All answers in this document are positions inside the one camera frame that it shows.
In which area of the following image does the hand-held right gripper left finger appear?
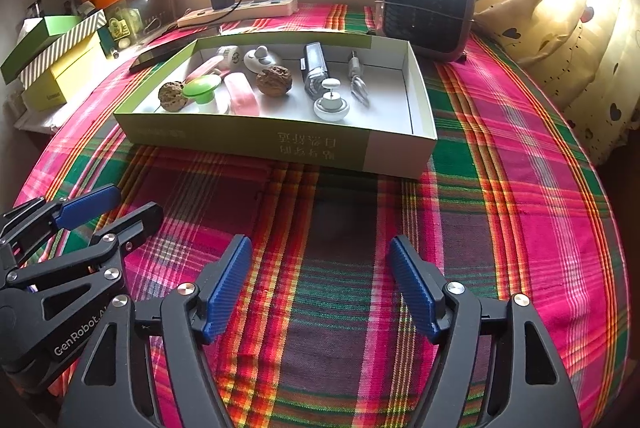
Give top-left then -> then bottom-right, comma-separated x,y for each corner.
60,234 -> 253,428

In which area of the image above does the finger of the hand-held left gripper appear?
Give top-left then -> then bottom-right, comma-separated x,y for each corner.
0,185 -> 121,254
5,202 -> 164,294

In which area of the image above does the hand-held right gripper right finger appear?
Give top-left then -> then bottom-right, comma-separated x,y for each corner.
389,235 -> 583,428

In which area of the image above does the brown walnut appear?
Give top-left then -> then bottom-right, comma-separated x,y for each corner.
158,81 -> 188,111
256,66 -> 293,96

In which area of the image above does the green white cardboard box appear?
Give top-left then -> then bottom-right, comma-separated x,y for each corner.
114,28 -> 438,180

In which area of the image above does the green white mushroom knob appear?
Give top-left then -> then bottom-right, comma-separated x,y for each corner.
181,76 -> 231,114

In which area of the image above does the pink oblong case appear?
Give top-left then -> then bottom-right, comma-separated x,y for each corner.
224,72 -> 260,116
186,58 -> 228,84

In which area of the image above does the white round ribbed container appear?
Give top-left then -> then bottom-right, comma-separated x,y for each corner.
216,45 -> 241,69

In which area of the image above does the white round adhesive hook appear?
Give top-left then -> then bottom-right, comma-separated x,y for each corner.
313,77 -> 351,121

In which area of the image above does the white round panda gadget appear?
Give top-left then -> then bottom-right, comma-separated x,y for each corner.
244,47 -> 281,72

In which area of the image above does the black handheld device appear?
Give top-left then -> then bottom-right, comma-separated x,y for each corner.
301,42 -> 331,102

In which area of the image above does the plaid tablecloth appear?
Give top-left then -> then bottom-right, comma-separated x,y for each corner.
15,3 -> 631,428

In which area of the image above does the white plastic sheet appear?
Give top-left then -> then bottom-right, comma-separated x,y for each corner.
15,106 -> 66,136

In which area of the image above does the yellow cardboard box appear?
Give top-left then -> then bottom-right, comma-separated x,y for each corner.
21,32 -> 108,111

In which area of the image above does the black smartphone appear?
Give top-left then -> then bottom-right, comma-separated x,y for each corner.
129,43 -> 193,74

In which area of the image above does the beige power strip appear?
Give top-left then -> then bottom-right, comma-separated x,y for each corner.
177,0 -> 298,28

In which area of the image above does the grey black fan heater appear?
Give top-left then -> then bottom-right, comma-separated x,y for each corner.
375,0 -> 477,62

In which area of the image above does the cream heart print curtain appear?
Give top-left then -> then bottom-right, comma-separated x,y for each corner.
472,0 -> 631,164

